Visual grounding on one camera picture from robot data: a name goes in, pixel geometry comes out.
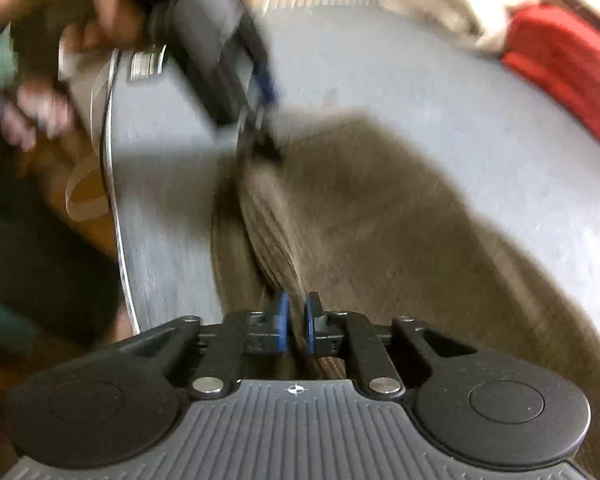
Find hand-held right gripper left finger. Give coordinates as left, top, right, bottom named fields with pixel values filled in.
left=129, top=292, right=293, bottom=401

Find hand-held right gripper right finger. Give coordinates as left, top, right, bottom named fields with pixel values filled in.
left=303, top=293, right=477, bottom=399

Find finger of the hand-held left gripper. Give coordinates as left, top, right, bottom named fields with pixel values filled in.
left=232, top=109, right=284, bottom=167
left=237, top=12, right=282, bottom=113

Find brown pants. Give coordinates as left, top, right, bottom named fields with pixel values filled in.
left=211, top=114, right=600, bottom=480

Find blue-grey mat with striped trim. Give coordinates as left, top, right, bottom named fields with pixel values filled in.
left=100, top=0, right=600, bottom=341

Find person's dark-clothed leg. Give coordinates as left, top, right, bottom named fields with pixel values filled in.
left=0, top=130, right=126, bottom=346

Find red cloth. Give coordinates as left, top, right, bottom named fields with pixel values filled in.
left=501, top=4, right=600, bottom=162

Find white strap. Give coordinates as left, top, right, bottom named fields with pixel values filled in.
left=64, top=49, right=127, bottom=222

